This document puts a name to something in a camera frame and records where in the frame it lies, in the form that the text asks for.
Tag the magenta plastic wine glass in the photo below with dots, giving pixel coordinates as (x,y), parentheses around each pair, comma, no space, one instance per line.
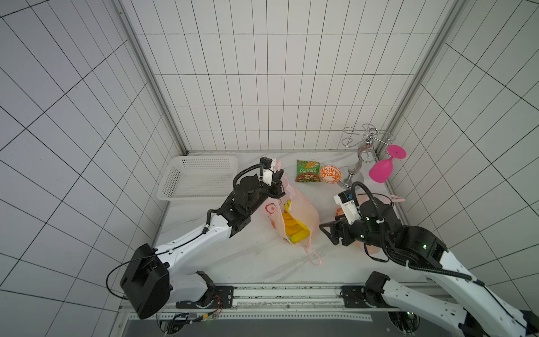
(383,169)

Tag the pink plastic bag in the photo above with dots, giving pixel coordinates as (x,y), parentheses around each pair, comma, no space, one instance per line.
(392,240)
(302,209)

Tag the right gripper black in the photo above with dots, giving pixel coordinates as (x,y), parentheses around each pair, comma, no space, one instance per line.
(342,232)

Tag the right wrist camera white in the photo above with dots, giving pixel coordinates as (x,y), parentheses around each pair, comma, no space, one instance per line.
(345,200)

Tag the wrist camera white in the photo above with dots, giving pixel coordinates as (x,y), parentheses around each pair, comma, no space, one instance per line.
(267,171)
(345,200)

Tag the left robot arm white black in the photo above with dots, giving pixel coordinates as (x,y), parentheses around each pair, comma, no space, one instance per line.
(152,278)

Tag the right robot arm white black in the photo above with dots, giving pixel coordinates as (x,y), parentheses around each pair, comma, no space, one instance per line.
(475,311)

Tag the green snack packet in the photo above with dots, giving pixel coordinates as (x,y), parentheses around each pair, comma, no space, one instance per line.
(308,171)

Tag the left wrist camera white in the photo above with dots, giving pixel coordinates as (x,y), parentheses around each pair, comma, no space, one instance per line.
(267,171)

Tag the white plastic basket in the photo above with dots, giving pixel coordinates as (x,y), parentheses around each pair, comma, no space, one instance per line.
(197,177)

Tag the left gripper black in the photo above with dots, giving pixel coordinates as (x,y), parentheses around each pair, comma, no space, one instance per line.
(276,183)

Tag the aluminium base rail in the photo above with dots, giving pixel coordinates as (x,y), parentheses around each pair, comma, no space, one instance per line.
(298,301)

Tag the chrome wire glass rack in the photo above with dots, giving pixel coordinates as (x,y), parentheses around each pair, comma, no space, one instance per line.
(364,141)

